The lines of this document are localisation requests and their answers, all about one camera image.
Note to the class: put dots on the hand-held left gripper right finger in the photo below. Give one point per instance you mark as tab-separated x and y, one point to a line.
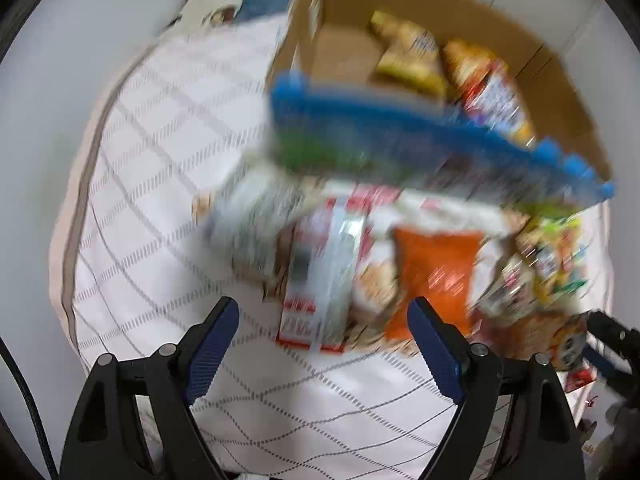
435	350

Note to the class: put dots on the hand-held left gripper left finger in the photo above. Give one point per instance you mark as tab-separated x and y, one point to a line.
212	350

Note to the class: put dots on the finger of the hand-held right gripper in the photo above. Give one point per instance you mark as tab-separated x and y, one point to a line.
602	364
612	330

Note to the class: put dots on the orange panda snack packet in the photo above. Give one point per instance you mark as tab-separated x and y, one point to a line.
540	335

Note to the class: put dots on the white brown snack packet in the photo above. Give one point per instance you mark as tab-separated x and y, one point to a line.
375	285

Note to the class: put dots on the yellow colourful ball snack packet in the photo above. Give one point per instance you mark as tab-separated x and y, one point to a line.
545	260

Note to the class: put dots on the red white snack box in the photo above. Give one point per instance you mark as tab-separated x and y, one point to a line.
315	280

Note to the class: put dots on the white green snack packet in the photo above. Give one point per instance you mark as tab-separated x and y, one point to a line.
252	225

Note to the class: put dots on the blue snack packet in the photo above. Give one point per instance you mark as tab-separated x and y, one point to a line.
400	135

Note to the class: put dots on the cardboard box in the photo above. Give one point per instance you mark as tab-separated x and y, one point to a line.
345	50

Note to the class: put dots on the small red white packet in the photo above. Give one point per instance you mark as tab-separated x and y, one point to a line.
580	381

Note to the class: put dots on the white diamond pattern quilt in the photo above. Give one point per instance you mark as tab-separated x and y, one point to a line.
165	185

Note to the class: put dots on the yellow red noodle packet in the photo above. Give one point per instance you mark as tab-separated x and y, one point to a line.
492	90

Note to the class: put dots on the white cabinet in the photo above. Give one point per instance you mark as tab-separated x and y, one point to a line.
560	15

